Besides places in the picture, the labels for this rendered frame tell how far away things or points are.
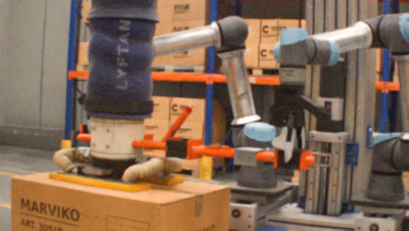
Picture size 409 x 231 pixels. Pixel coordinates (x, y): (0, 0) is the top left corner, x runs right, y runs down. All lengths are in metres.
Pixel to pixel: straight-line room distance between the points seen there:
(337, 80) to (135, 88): 0.79
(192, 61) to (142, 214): 8.10
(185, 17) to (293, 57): 8.22
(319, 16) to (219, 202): 0.87
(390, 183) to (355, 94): 0.41
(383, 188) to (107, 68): 1.01
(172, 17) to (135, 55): 8.08
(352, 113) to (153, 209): 0.98
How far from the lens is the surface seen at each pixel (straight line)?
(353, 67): 2.39
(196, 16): 9.80
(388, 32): 2.04
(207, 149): 1.81
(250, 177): 2.30
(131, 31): 1.92
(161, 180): 1.99
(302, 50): 1.70
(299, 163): 1.69
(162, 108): 10.05
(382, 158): 2.18
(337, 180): 2.32
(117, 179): 1.90
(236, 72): 2.42
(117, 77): 1.91
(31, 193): 1.99
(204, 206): 1.88
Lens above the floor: 1.39
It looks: 3 degrees down
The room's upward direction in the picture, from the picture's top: 2 degrees clockwise
